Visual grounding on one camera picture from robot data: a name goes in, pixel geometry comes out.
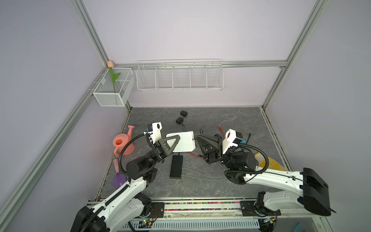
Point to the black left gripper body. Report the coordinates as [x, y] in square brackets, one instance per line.
[157, 153]

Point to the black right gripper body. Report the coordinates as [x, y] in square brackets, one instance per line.
[220, 158]

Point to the black network switch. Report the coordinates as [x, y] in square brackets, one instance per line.
[176, 167]

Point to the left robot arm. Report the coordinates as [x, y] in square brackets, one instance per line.
[127, 202]

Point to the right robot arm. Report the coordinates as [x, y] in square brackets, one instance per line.
[247, 164]

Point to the black power adapter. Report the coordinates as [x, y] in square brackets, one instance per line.
[183, 113]
[180, 120]

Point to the pink watering can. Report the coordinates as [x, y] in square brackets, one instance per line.
[121, 140]

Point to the purple garden trowel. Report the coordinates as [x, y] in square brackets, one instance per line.
[119, 178]

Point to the yellow work glove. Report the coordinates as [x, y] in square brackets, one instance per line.
[272, 163]

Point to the artificial tulip flower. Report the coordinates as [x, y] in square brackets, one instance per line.
[114, 76]

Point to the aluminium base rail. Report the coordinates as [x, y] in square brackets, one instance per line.
[197, 215]

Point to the long white wire basket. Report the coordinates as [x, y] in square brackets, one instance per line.
[188, 74]

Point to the small white wire basket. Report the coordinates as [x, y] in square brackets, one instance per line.
[104, 92]

